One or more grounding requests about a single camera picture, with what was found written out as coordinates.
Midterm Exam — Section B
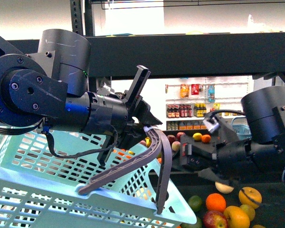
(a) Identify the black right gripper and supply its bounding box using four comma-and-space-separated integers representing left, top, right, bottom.
172, 126, 230, 185

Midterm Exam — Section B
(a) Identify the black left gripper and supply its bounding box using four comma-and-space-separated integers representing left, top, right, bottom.
116, 65, 162, 150

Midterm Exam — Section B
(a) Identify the grey basket handle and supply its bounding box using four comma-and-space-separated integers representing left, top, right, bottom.
77, 126, 172, 214

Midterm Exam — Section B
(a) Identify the teal plastic shopping basket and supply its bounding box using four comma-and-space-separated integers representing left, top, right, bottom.
0, 132, 197, 228

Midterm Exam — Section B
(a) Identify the far yellow lemon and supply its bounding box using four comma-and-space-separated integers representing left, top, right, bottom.
192, 133, 202, 142

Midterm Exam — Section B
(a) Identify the far orange beside lemon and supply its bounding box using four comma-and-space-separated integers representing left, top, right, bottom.
201, 134, 211, 143

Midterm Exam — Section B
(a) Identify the black upper shelf beam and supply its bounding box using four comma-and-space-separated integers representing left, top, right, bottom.
7, 32, 285, 80

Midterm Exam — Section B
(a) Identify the soy sauce bottle row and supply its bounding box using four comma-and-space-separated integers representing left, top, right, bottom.
166, 103, 207, 118

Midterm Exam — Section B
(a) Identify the white pear at back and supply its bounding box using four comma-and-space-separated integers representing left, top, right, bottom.
215, 182, 234, 194

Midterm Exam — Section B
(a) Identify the green lime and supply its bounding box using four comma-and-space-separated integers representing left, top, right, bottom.
188, 195, 203, 212

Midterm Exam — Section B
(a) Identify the small blue basket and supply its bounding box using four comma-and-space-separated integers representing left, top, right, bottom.
231, 117, 252, 140

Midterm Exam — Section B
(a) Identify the small orange tangerine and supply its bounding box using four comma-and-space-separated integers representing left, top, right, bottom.
205, 193, 227, 213

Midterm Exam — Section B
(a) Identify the golden round pear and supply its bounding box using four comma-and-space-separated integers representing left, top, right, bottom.
238, 187, 262, 209

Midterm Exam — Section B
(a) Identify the red apple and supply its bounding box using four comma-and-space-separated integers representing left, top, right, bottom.
202, 210, 228, 228

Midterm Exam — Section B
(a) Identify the orange yellow apple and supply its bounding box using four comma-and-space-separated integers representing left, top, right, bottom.
223, 206, 250, 228

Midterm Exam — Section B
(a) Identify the brown kiwi back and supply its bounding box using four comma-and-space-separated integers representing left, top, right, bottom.
240, 204, 256, 221

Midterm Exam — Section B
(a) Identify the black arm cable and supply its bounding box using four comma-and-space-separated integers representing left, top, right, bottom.
41, 125, 119, 159

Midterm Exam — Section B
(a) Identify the black shelf post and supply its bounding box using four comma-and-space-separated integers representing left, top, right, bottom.
69, 0, 95, 37

